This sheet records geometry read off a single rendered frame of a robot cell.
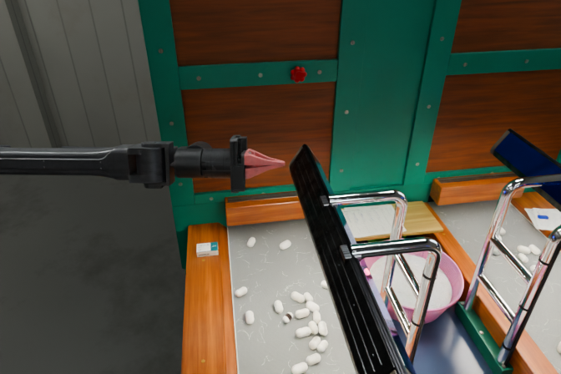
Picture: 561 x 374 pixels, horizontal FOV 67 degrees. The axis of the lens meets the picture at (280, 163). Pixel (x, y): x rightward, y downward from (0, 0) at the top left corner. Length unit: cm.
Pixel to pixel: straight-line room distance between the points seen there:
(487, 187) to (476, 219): 11
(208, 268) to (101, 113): 217
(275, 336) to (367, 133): 63
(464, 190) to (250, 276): 73
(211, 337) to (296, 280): 29
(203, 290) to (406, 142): 74
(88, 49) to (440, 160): 234
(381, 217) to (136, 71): 207
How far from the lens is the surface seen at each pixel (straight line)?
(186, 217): 135
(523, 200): 166
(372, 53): 120
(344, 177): 134
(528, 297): 103
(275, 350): 106
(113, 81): 308
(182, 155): 80
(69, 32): 309
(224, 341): 106
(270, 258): 126
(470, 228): 149
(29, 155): 91
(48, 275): 254
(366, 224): 134
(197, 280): 119
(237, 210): 126
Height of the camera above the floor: 161
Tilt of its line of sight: 31 degrees down
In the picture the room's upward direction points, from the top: straight up
